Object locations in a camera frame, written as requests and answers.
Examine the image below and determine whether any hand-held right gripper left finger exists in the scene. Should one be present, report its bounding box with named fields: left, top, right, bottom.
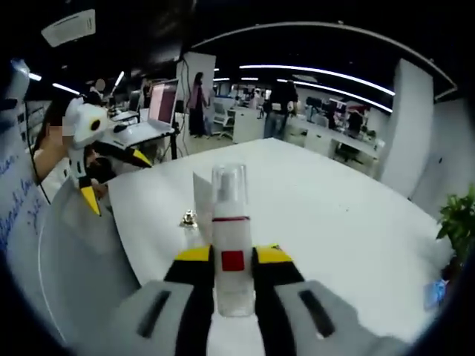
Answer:
left=107, top=245, right=217, bottom=356

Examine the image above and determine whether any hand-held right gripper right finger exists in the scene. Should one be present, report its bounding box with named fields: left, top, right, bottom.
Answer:
left=252, top=243, right=404, bottom=356

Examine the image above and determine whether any frosted slim skincare bottle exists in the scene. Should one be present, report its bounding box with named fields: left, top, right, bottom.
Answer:
left=210, top=162, right=258, bottom=319

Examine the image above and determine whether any gold skincare sachet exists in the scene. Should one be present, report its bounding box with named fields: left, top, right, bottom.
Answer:
left=180, top=208, right=198, bottom=228

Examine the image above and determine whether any white skincare tube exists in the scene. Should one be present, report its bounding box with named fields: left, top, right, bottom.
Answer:
left=191, top=171, right=215, bottom=245

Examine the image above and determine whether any black tripod stand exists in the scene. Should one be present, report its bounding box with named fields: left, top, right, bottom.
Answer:
left=168, top=131, right=181, bottom=160

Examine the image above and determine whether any white laptop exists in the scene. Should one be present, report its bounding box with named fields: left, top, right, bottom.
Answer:
left=111, top=78, right=180, bottom=144

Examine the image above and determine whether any grey mesh office chair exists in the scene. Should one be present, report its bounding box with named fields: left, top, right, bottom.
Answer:
left=36, top=177, right=144, bottom=337

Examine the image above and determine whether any light shirt with blue script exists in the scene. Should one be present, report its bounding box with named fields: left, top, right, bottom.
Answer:
left=0, top=144, right=45, bottom=268

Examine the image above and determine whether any white chest-worn device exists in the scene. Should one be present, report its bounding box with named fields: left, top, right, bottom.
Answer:
left=7, top=58, right=31, bottom=101

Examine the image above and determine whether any ceiling air conditioner unit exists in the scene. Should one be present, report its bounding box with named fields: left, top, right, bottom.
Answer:
left=40, top=9, right=96, bottom=48

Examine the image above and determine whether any white office chair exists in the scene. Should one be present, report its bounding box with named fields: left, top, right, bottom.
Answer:
left=213, top=102, right=238, bottom=140

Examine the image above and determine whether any blue plastic item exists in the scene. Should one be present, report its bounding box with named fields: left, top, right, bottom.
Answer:
left=422, top=277, right=452, bottom=311

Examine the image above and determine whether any white office counter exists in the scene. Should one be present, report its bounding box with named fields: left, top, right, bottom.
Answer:
left=285, top=122, right=387, bottom=175

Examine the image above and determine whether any dark red bundle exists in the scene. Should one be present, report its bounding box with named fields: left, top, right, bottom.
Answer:
left=441, top=255, right=465, bottom=283

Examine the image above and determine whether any potted green plant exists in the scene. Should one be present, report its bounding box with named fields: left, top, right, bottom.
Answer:
left=436, top=192, right=475, bottom=260

